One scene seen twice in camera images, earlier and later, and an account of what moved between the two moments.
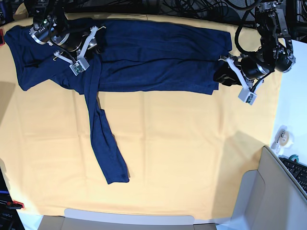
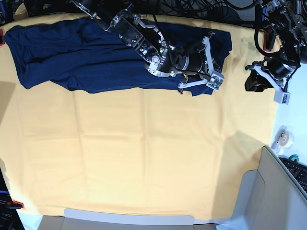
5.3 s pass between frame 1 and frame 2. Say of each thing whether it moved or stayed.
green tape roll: stayed
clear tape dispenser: stayed
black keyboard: stayed
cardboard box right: stayed
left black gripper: moved
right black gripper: moved
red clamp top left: stayed
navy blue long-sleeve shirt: moved
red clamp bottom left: stayed
